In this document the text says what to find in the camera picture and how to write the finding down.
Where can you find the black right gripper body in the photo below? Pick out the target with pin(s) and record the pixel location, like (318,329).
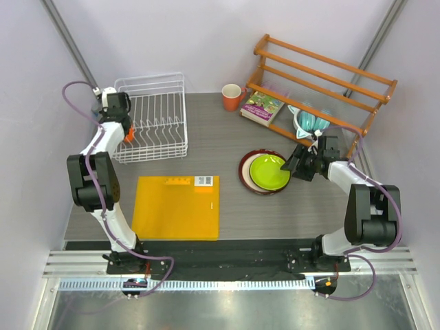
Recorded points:
(308,164)

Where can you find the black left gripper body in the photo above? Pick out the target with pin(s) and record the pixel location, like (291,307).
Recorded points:
(104,115)

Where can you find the green plate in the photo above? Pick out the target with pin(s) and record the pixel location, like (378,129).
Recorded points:
(269,172)

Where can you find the large red cream plate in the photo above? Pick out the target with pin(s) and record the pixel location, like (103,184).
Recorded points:
(260,172)

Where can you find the orange plate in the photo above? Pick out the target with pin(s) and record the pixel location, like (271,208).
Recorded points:
(129,134)

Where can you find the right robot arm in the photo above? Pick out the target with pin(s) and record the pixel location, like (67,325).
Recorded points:
(373,217)

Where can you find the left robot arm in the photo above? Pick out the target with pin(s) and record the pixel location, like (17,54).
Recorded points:
(95,186)

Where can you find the wooden shelf rack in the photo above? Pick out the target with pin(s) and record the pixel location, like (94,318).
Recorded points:
(342,94)

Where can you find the white cat-ear bowl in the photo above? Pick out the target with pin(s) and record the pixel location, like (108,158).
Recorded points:
(300,133)

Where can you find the purple book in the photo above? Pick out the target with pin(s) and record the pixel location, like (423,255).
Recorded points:
(261,108)

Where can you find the orange mug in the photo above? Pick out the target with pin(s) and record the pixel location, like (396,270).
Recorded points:
(232,95)

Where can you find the yellow board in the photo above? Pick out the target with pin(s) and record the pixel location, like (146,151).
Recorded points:
(184,208)

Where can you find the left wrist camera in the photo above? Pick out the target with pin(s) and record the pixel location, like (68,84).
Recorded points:
(102,95)

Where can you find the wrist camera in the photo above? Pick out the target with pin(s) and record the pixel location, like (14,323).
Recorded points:
(318,135)
(102,95)

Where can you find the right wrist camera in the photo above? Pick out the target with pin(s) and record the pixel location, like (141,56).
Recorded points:
(318,135)

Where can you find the white wire dish rack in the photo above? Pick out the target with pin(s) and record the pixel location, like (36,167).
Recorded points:
(159,122)

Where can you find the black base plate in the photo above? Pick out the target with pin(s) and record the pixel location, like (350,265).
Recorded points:
(223,260)

